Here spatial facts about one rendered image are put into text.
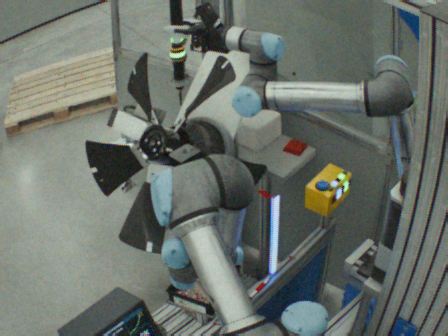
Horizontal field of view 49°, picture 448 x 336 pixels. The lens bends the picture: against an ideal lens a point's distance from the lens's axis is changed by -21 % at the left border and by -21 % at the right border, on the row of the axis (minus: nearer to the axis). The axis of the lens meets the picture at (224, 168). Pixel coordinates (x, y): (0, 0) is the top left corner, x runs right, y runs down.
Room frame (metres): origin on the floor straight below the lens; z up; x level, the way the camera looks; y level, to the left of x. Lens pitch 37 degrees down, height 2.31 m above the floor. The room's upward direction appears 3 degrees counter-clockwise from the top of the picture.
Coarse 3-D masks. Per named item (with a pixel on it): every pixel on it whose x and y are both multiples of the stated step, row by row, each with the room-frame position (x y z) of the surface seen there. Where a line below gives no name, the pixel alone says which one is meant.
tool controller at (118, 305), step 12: (120, 288) 0.96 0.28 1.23; (108, 300) 0.91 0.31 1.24; (120, 300) 0.91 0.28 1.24; (132, 300) 0.90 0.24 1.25; (84, 312) 0.86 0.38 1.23; (96, 312) 0.86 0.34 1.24; (108, 312) 0.86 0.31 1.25; (120, 312) 0.86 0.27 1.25; (132, 312) 0.87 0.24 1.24; (144, 312) 0.89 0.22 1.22; (72, 324) 0.81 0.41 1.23; (84, 324) 0.81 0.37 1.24; (96, 324) 0.81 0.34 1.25; (108, 324) 0.81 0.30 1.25; (120, 324) 0.83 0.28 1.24; (132, 324) 0.85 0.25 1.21; (144, 324) 0.87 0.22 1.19
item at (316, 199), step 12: (324, 168) 1.63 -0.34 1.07; (336, 168) 1.62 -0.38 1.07; (312, 180) 1.57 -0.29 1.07; (324, 180) 1.56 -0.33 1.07; (312, 192) 1.52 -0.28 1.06; (324, 192) 1.50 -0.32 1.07; (336, 192) 1.51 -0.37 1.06; (348, 192) 1.59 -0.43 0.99; (312, 204) 1.52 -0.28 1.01; (324, 204) 1.49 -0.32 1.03; (336, 204) 1.52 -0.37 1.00
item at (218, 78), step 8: (216, 64) 1.79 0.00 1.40; (216, 72) 1.73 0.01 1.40; (224, 72) 1.68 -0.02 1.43; (232, 72) 1.65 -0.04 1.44; (208, 80) 1.74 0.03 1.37; (216, 80) 1.68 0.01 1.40; (224, 80) 1.64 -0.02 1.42; (232, 80) 1.62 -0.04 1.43; (208, 88) 1.67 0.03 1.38; (216, 88) 1.64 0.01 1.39; (200, 96) 1.67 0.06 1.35; (208, 96) 1.63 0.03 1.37; (192, 104) 1.68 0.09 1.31
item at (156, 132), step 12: (144, 132) 1.66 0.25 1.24; (156, 132) 1.64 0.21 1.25; (168, 132) 1.63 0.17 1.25; (180, 132) 1.70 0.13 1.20; (144, 144) 1.63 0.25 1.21; (156, 144) 1.61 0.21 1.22; (168, 144) 1.59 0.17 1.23; (180, 144) 1.64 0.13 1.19; (192, 144) 1.67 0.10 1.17; (144, 156) 1.60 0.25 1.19; (156, 156) 1.57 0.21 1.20; (168, 156) 1.59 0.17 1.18
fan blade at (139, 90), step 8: (144, 56) 1.89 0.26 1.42; (136, 64) 1.92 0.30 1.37; (144, 64) 1.86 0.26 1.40; (136, 72) 1.91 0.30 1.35; (144, 72) 1.84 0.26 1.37; (136, 80) 1.89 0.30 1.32; (144, 80) 1.83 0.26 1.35; (128, 88) 1.96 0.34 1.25; (136, 88) 1.89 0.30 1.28; (144, 88) 1.81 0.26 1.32; (136, 96) 1.89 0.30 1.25; (144, 96) 1.80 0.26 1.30; (144, 104) 1.81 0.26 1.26; (144, 112) 1.83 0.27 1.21
